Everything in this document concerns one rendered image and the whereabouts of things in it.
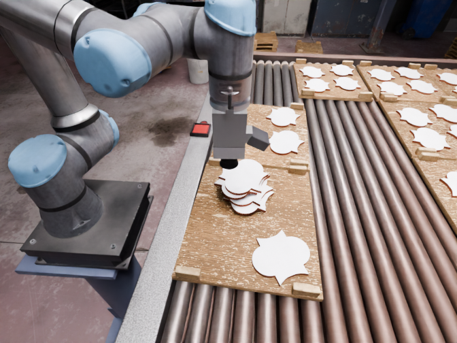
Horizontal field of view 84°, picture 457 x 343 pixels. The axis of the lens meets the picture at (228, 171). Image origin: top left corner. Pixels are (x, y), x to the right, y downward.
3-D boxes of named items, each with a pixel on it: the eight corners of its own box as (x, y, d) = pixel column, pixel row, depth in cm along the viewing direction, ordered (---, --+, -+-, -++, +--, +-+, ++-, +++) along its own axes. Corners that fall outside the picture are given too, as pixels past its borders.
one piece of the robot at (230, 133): (280, 96, 41) (268, 169, 53) (273, 74, 48) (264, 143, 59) (207, 95, 41) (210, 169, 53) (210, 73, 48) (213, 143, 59)
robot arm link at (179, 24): (109, 9, 36) (179, 16, 33) (151, -4, 44) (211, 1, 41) (124, 67, 41) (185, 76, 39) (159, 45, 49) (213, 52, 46)
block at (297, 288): (291, 295, 57) (293, 290, 55) (290, 286, 58) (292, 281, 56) (317, 299, 56) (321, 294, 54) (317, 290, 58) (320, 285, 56)
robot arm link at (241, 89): (250, 64, 46) (253, 83, 40) (249, 88, 49) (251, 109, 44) (209, 63, 46) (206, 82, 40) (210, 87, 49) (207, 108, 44)
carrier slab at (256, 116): (209, 161, 91) (209, 158, 90) (229, 105, 120) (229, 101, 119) (309, 173, 87) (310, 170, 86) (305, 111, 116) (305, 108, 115)
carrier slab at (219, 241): (171, 280, 61) (171, 277, 60) (207, 165, 90) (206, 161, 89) (322, 302, 57) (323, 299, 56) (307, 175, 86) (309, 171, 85)
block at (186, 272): (175, 277, 60) (173, 272, 58) (177, 269, 61) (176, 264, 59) (200, 281, 59) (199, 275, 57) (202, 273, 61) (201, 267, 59)
